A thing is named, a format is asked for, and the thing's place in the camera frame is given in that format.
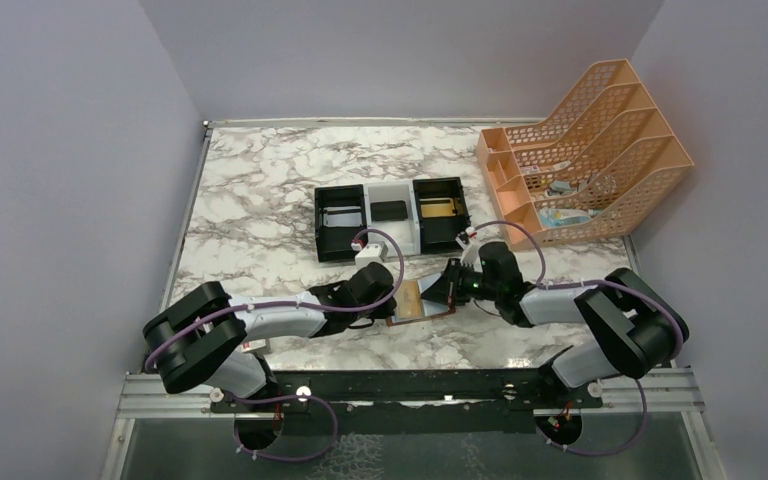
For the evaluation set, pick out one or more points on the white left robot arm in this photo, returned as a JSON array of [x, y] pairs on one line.
[[195, 341]]

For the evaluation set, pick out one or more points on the orange plastic file organizer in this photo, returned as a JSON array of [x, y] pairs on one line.
[[593, 169]]

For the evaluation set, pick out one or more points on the brown leather card holder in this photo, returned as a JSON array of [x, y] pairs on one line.
[[432, 310]]

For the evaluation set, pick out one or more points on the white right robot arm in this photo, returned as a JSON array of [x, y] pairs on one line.
[[633, 328]]

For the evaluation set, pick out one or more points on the gold card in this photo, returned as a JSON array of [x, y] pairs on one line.
[[438, 210], [409, 305]]

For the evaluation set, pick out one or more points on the black card in tray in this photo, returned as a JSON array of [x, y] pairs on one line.
[[389, 211]]

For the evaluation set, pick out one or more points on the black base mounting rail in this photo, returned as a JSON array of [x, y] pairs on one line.
[[662, 390]]

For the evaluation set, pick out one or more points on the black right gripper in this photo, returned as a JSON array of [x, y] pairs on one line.
[[453, 283]]

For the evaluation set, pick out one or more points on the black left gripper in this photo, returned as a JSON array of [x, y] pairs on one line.
[[384, 305]]

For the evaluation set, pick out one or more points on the black and white card tray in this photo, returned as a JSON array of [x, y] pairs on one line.
[[340, 212]]

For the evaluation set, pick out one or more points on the gold card in tray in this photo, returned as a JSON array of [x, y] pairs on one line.
[[438, 210]]

